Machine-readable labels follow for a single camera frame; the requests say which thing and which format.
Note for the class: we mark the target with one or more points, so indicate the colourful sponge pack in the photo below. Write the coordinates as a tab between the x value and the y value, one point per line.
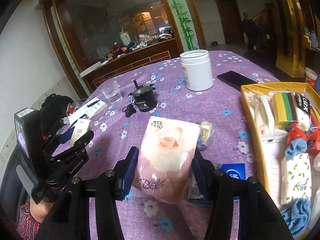
285	109

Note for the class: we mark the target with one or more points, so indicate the yellow cardboard box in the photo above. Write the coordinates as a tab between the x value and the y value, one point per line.
268	156

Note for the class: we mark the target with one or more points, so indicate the wooden glass cabinet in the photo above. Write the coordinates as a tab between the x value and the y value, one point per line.
98	39

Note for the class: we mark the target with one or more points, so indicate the blue Vinda tissue pack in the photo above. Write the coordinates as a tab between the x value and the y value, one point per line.
236	171

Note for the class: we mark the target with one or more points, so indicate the pink rose tissue pack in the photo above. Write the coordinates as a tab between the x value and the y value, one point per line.
165	157

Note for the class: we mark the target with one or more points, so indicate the white cloth towel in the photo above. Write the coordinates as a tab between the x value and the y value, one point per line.
315	184

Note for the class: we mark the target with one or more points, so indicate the person left hand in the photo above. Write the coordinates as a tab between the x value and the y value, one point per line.
40	211

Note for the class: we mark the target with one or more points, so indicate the black smartphone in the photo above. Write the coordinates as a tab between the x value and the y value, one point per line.
235	80

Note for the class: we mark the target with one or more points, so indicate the red white bucket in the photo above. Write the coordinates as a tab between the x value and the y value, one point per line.
310	77

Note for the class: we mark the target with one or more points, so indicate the small gold blue packet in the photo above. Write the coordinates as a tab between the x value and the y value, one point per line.
205	134

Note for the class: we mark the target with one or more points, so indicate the purple floral tablecloth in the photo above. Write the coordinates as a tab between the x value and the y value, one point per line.
141	216

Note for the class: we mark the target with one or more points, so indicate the black snack packet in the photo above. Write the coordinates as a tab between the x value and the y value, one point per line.
303	112

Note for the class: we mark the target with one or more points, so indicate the white notebook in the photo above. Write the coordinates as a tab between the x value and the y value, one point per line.
85	112

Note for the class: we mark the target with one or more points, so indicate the black round device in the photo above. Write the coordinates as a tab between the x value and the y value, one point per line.
142	97

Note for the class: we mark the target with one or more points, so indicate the lemon print tissue pack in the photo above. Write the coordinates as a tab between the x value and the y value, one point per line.
296	179

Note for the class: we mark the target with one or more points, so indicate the blue cloth red bag bundle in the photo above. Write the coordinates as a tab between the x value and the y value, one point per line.
296	143

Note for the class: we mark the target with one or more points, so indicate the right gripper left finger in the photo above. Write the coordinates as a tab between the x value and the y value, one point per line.
69	216

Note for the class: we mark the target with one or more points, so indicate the black bag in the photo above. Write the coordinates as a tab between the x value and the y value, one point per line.
52	111

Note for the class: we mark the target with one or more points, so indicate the blue towel cloth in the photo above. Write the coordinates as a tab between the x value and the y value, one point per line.
297	216

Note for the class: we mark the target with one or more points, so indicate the white plastic jar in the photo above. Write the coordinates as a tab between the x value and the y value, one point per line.
197	69

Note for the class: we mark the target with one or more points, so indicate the clear plastic cup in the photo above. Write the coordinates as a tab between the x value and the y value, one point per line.
111	91

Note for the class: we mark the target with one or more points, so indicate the long white plastic packet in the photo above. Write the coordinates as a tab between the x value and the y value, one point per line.
264	120

